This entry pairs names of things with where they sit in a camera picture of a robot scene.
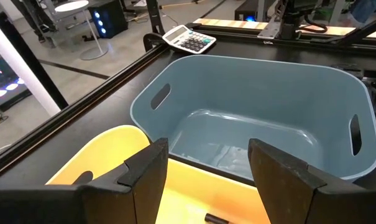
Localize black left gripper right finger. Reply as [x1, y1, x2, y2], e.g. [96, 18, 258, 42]
[248, 138, 376, 224]

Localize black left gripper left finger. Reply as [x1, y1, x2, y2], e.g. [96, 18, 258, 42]
[0, 138, 169, 224]

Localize black copper-top Duracell battery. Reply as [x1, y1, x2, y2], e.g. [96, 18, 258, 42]
[204, 213, 235, 224]

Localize yellow plastic bin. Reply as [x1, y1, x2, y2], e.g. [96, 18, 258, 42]
[45, 124, 271, 224]

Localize person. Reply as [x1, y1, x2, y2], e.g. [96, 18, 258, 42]
[349, 0, 376, 23]

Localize blue-grey plastic bin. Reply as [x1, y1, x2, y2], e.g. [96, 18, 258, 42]
[129, 54, 376, 183]

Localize light wooden board strip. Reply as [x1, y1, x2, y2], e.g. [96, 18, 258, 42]
[193, 17, 376, 39]

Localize white pillar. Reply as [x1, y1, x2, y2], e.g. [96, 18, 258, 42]
[0, 14, 62, 117]

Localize lit display machine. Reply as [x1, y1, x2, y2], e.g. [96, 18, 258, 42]
[0, 46, 32, 111]

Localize white desk calculator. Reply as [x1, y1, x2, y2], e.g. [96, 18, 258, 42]
[162, 24, 217, 55]

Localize black computer tower blue lights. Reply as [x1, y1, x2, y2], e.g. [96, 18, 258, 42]
[88, 0, 129, 39]

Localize white round side table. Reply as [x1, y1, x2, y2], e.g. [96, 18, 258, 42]
[54, 0, 109, 61]

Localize black cable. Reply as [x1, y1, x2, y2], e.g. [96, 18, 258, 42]
[296, 14, 329, 34]

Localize black frame upright post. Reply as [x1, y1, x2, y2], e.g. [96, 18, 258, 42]
[0, 11, 69, 110]

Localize black corner bracket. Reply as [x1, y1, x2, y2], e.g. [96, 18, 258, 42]
[142, 32, 167, 53]

